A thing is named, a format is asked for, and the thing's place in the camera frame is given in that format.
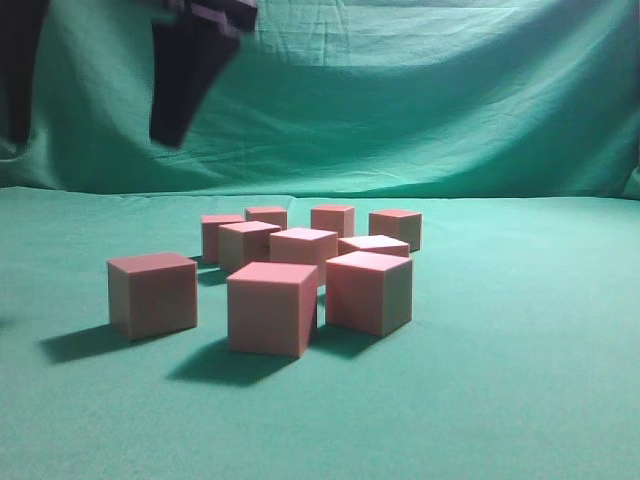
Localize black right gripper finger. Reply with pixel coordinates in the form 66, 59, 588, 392
1, 0, 50, 145

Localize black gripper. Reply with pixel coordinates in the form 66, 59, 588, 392
149, 0, 258, 148

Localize pink cube with mark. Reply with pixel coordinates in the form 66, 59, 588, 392
218, 221, 281, 273

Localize pink cube row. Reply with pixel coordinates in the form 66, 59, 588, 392
311, 204, 356, 238

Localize pink wooden cube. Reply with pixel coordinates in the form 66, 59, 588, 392
369, 209, 423, 252

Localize green backdrop cloth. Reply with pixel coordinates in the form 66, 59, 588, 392
1, 1, 639, 198

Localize green table cloth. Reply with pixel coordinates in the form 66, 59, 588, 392
1, 187, 639, 479

